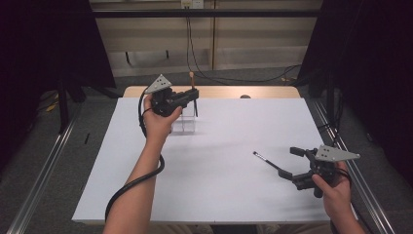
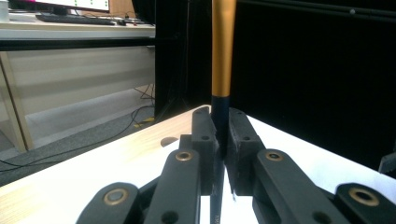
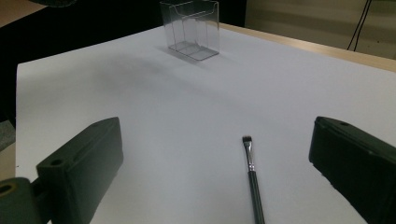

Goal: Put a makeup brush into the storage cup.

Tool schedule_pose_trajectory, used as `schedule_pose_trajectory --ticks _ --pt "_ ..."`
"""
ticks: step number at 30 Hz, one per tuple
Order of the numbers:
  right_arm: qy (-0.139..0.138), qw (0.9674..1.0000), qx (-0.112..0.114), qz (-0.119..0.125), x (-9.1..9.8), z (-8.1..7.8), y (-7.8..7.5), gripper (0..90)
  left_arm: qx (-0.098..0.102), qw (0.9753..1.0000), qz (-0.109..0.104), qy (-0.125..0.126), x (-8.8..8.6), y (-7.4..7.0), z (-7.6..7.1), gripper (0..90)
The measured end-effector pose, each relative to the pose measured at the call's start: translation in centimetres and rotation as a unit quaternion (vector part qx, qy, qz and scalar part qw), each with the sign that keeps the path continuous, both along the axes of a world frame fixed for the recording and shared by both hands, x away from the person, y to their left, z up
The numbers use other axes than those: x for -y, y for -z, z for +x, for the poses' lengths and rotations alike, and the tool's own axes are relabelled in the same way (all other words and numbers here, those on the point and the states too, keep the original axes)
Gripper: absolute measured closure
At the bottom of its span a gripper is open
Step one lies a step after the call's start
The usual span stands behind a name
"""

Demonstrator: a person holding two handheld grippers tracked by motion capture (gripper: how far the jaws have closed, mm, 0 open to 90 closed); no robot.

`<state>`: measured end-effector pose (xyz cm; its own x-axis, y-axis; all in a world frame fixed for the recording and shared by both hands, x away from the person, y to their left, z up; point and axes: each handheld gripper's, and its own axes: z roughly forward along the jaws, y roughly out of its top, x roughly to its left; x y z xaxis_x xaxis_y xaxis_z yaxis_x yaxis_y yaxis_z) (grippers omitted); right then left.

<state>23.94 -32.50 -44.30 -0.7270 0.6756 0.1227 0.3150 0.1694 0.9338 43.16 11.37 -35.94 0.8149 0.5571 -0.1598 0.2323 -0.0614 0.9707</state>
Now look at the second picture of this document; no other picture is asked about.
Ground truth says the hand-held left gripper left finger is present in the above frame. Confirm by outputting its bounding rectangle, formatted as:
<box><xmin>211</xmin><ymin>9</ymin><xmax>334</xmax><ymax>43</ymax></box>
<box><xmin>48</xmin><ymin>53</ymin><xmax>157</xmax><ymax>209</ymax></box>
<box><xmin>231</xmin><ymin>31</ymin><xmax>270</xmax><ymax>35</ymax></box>
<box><xmin>190</xmin><ymin>105</ymin><xmax>219</xmax><ymax>196</ymax></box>

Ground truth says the beige desk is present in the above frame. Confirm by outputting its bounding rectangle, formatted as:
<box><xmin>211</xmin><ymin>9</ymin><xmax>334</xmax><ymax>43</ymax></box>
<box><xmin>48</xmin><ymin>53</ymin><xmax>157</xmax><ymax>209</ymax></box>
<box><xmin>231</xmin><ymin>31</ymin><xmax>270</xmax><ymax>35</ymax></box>
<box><xmin>0</xmin><ymin>12</ymin><xmax>157</xmax><ymax>154</ymax></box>

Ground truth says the black horizontal frame bar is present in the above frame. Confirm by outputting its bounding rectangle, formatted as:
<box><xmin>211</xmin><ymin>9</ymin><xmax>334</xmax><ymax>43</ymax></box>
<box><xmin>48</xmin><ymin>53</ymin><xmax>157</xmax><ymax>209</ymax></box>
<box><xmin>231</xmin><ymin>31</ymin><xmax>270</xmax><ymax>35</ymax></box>
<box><xmin>0</xmin><ymin>36</ymin><xmax>157</xmax><ymax>52</ymax></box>

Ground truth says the white container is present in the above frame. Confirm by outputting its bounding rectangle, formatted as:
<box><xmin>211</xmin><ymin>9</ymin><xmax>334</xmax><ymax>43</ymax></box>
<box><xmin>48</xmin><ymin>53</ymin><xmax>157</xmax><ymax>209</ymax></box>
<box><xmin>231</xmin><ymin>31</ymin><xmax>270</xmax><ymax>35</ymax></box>
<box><xmin>0</xmin><ymin>0</ymin><xmax>10</xmax><ymax>23</ymax></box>

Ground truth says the gold-ferrule makeup brush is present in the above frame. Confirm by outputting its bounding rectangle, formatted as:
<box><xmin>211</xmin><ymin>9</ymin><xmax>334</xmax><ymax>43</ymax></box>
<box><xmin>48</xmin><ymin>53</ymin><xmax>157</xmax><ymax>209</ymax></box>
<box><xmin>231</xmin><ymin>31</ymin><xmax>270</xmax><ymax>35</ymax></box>
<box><xmin>208</xmin><ymin>0</ymin><xmax>238</xmax><ymax>224</ymax></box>

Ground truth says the computer monitor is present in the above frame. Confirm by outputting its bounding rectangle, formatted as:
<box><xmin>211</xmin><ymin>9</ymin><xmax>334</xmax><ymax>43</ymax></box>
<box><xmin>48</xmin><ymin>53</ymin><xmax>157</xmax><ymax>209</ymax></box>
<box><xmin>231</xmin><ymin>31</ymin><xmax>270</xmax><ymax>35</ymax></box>
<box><xmin>8</xmin><ymin>0</ymin><xmax>112</xmax><ymax>14</ymax></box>

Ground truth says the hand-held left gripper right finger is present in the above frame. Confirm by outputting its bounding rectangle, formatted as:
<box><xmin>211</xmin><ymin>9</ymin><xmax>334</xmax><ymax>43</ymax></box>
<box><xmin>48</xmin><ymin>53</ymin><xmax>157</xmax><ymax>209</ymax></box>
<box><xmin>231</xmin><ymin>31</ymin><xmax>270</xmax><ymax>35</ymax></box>
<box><xmin>225</xmin><ymin>107</ymin><xmax>266</xmax><ymax>197</ymax></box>

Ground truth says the black keyboard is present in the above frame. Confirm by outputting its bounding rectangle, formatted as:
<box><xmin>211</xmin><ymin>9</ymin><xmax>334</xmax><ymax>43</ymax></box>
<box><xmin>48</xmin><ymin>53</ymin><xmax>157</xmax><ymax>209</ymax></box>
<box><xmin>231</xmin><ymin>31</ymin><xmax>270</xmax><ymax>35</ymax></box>
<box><xmin>35</xmin><ymin>13</ymin><xmax>117</xmax><ymax>27</ymax></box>

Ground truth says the black floor cable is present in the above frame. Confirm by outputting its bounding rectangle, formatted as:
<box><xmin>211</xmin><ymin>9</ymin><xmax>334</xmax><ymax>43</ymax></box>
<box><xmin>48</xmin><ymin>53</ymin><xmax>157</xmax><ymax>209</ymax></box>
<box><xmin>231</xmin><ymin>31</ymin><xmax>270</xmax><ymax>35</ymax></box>
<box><xmin>0</xmin><ymin>104</ymin><xmax>156</xmax><ymax>174</ymax></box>

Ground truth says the white table mat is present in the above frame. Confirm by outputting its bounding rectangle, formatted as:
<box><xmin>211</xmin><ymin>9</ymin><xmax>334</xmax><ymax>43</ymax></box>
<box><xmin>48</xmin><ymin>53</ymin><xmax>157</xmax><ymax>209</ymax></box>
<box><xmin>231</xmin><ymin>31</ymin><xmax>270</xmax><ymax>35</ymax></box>
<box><xmin>18</xmin><ymin>115</ymin><xmax>396</xmax><ymax>224</ymax></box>

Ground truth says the black curtain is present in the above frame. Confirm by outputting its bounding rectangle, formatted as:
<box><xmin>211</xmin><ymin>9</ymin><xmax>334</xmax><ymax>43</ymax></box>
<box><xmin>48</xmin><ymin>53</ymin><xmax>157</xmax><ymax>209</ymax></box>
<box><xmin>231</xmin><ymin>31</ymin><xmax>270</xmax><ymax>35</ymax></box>
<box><xmin>154</xmin><ymin>0</ymin><xmax>396</xmax><ymax>172</ymax></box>

